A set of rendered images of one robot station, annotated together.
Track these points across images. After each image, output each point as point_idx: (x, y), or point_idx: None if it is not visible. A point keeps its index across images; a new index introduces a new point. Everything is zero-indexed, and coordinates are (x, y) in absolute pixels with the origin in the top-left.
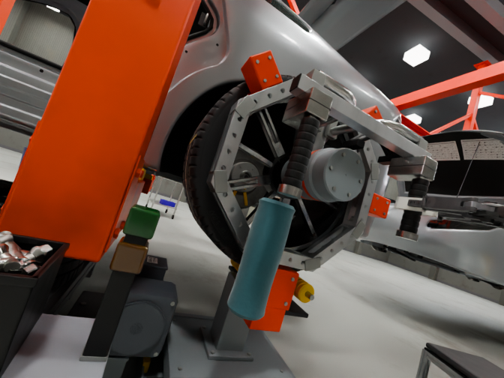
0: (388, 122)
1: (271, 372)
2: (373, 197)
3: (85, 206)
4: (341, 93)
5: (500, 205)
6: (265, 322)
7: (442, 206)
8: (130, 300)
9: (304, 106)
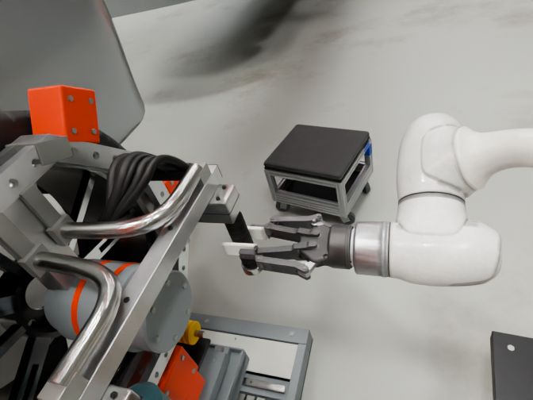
0: (161, 221)
1: (210, 373)
2: (168, 188)
3: None
4: (107, 332)
5: (323, 259)
6: (194, 399)
7: (281, 271)
8: None
9: None
